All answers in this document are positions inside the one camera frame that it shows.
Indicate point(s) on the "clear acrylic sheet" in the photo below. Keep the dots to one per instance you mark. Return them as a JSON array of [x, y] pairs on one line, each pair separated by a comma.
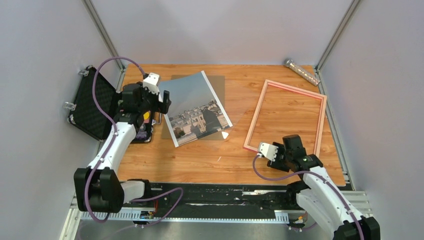
[[218, 127]]

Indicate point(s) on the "wooden picture frame pink inlay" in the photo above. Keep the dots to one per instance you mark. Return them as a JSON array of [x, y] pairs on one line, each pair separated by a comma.
[[297, 90]]

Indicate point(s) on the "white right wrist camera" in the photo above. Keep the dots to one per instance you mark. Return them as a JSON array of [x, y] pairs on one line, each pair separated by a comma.
[[268, 151]]

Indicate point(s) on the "city buildings photo print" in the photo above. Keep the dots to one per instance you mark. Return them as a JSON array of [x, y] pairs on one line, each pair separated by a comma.
[[190, 96]]

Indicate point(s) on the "glittery silver tube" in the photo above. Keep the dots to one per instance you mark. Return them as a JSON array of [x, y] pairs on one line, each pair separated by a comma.
[[309, 77]]

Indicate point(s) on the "brown cardboard backing board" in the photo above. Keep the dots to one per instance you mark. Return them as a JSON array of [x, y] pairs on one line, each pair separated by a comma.
[[218, 84]]

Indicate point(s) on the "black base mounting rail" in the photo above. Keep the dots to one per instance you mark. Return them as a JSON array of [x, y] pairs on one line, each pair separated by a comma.
[[219, 201]]

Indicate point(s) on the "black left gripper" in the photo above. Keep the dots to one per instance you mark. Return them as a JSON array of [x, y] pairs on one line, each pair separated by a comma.
[[159, 107]]

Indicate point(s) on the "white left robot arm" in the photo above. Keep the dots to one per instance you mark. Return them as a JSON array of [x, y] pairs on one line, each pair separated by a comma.
[[97, 187]]

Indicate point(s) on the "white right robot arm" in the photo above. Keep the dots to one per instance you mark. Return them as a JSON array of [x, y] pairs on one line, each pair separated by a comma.
[[316, 193]]

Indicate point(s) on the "black poker chip case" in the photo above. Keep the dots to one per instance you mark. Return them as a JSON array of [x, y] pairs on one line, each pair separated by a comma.
[[83, 112]]

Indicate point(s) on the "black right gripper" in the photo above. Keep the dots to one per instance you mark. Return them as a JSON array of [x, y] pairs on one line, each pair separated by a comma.
[[275, 164]]

